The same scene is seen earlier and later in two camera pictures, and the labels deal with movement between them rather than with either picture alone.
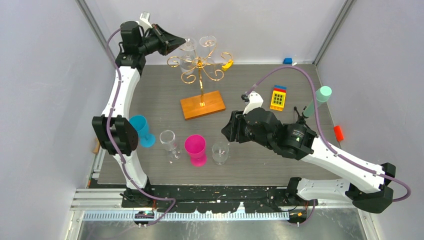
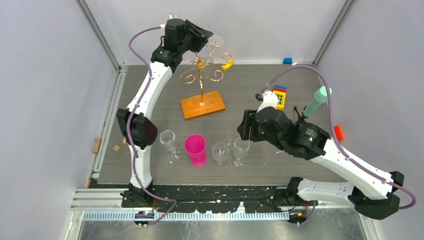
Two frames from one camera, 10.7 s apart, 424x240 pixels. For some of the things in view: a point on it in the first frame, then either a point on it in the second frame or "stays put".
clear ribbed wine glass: [220, 152] stays put
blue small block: [287, 61] stays put
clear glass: [187, 56] to [240, 149]
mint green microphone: [322, 95] stays put
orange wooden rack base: [191, 108] stays put
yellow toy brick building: [278, 97] stays put
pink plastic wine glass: [195, 146] stays put
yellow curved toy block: [226, 67] stays put
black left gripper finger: [165, 47] to [198, 42]
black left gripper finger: [171, 40] to [204, 34]
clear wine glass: [167, 138] stays put
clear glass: [206, 49] to [216, 40]
